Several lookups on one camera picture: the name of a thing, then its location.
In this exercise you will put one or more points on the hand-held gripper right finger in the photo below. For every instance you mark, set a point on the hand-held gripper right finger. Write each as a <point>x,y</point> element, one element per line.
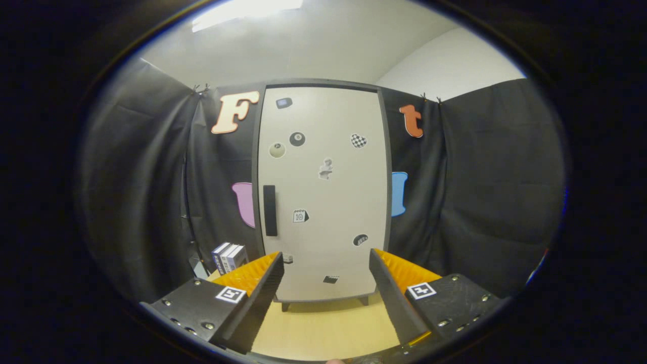
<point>394,303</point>

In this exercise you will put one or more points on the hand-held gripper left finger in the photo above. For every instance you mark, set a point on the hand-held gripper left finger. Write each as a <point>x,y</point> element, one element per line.
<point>255,308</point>

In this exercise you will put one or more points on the white spine book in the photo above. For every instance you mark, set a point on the white spine book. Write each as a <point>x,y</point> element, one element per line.
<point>228,255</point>

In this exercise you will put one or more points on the blue spine book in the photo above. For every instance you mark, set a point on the blue spine book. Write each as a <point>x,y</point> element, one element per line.
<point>218,255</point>

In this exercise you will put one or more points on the thin black stand pole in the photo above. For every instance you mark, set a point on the thin black stand pole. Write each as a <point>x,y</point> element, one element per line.
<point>187,202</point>

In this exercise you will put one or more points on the grey cabinet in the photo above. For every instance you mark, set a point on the grey cabinet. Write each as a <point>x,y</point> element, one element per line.
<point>256,172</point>

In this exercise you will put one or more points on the black backdrop cloth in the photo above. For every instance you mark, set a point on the black backdrop cloth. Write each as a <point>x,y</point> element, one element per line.
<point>141,167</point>

